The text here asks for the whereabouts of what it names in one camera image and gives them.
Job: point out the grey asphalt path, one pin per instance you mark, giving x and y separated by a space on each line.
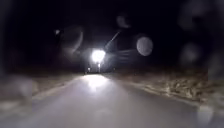
100 103

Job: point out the leaf-strewn ground verge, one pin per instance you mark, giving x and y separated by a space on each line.
30 86
173 85

